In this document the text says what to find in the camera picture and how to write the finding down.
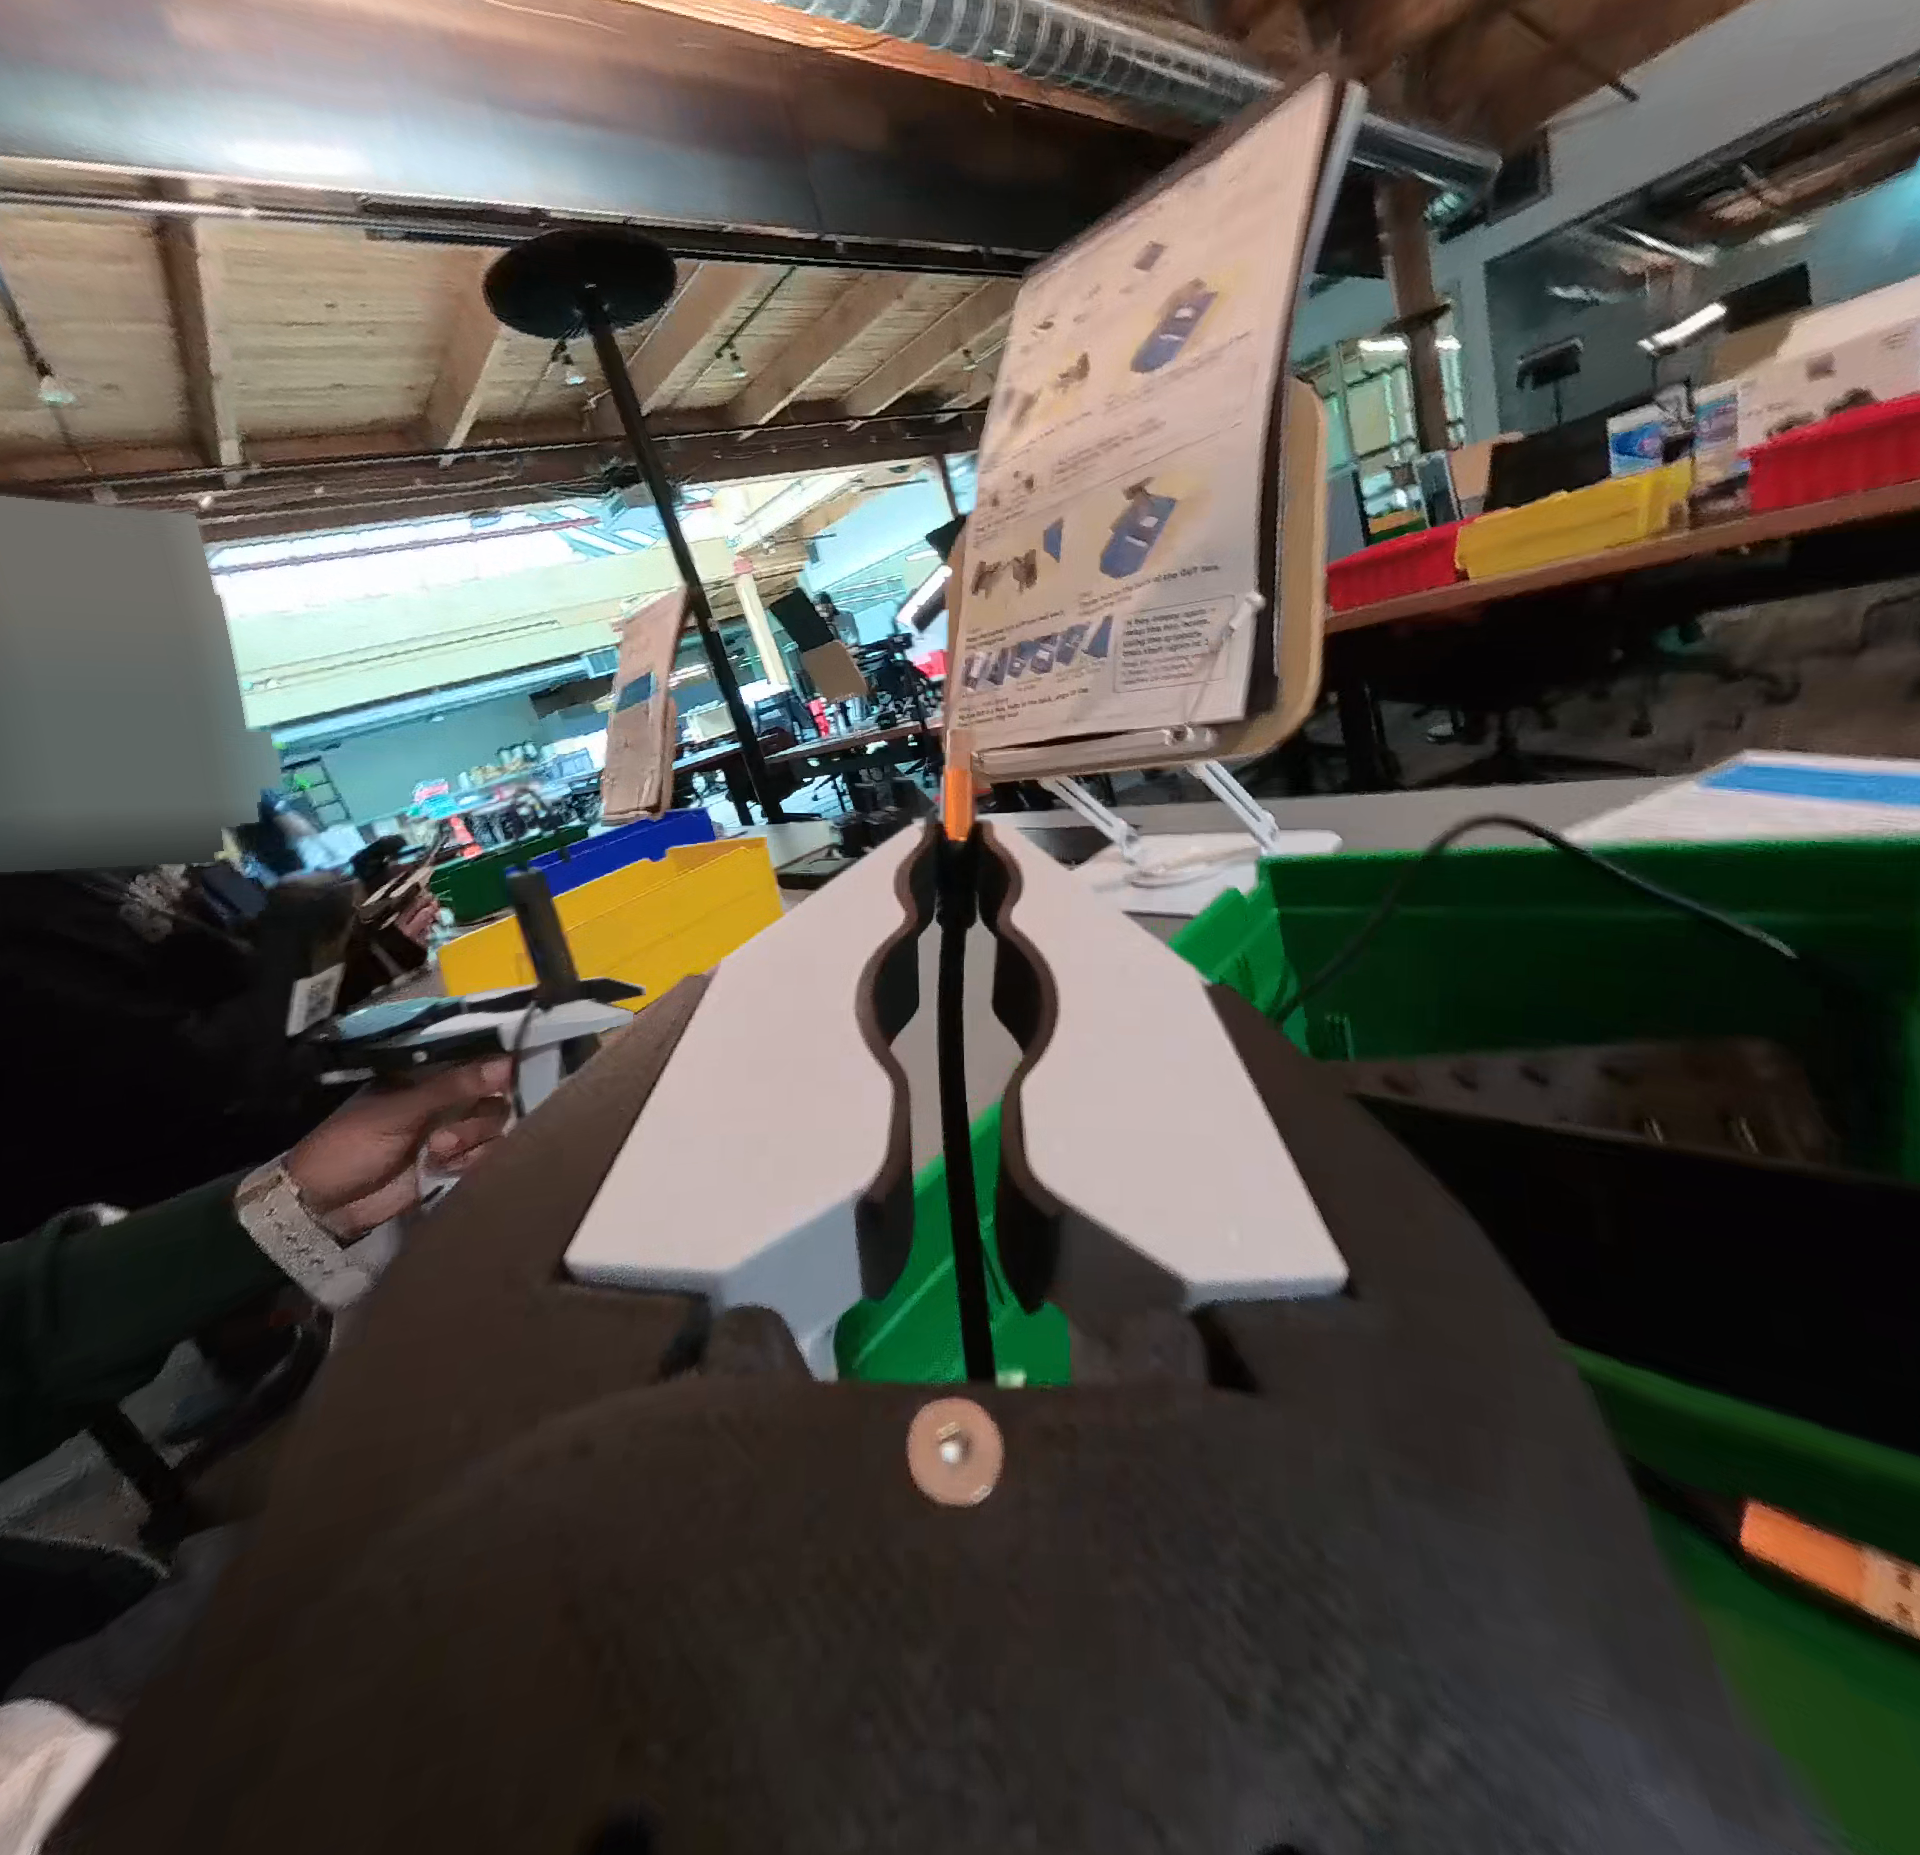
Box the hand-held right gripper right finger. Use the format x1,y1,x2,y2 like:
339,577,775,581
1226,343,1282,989
975,819,1352,1317

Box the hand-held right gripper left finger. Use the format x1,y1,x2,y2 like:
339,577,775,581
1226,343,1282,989
563,819,940,1374

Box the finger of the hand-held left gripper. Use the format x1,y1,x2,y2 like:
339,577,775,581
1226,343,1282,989
451,980,647,1072

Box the yellow plastic bin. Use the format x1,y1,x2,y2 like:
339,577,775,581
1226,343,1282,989
435,835,785,1004

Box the green plastic bin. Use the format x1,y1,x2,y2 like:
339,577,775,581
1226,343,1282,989
426,827,591,924
833,835,1920,1855

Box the orange plug USB cable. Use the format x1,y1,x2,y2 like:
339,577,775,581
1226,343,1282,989
932,731,1004,1389

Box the grey desk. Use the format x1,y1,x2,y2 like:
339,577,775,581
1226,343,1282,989
585,775,1920,1137

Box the person's left hand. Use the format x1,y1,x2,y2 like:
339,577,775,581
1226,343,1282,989
284,1058,522,1241

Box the blue plastic bin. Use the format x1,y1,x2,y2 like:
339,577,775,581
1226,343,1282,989
526,808,719,902

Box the silver wrist watch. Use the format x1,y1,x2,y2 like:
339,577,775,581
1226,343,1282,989
232,1158,385,1310

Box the brown cardboard document stand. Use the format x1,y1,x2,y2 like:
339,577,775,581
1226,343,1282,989
601,587,691,821

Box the black backdrop board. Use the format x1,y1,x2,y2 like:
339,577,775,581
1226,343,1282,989
769,587,874,702

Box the black bin divider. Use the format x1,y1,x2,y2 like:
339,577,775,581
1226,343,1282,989
1351,1092,1920,1454

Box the red plastic bin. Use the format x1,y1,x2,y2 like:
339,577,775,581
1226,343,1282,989
1749,393,1920,514
1329,520,1467,612

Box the document stand with instruction sheet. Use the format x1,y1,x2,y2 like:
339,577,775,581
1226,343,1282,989
942,76,1370,890

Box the blue-bordered paper sheet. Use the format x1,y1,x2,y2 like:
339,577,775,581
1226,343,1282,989
1560,754,1920,849

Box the long yellow storage bin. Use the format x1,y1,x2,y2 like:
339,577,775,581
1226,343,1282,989
1456,459,1697,583

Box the wooden workbench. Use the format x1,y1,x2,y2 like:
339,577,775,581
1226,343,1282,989
1320,481,1920,793

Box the black support pole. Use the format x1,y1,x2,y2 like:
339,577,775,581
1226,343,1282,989
485,228,785,827

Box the white cardboard box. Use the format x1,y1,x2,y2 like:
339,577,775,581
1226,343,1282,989
1725,277,1920,440

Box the long spiral ventilation duct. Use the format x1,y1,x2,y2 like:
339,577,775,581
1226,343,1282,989
601,0,1503,192

